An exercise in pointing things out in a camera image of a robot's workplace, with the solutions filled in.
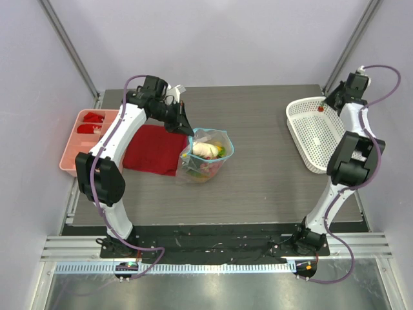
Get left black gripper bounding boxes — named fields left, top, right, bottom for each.
left=150, top=100, right=194, bottom=137

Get white toy radish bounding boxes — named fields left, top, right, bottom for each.
left=192, top=142, right=218, bottom=159

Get clear zip top bag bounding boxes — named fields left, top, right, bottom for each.
left=176, top=128, right=234, bottom=184

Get red toy grapes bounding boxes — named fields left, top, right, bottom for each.
left=200, top=157, right=223, bottom=177

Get toy pineapple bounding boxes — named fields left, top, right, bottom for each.
left=187, top=167, right=215, bottom=183

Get yellow toy lemon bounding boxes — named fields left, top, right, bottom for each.
left=217, top=147, right=226, bottom=157

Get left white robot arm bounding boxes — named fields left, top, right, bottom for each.
left=75, top=75, right=194, bottom=258

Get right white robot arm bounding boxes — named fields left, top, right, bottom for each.
left=285, top=67, right=385, bottom=256

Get white plastic basket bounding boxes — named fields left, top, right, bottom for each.
left=285, top=96, right=345, bottom=174

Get red folded cloth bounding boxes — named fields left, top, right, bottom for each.
left=123, top=125, right=188, bottom=176

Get red item in tray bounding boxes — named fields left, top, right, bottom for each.
left=83, top=112, right=105, bottom=123
left=77, top=123, right=101, bottom=134

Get pink compartment tray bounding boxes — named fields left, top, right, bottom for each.
left=59, top=109, right=119, bottom=177

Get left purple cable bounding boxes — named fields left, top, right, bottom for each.
left=90, top=74, right=165, bottom=280

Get purple cable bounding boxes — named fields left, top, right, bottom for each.
left=90, top=74, right=165, bottom=280
left=323, top=64, right=402, bottom=284

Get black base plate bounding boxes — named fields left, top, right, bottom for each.
left=96, top=223, right=330, bottom=265

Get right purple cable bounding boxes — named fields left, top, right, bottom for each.
left=323, top=64, right=402, bottom=284

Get white slotted cable duct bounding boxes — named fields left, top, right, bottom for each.
left=54, top=260, right=296, bottom=274

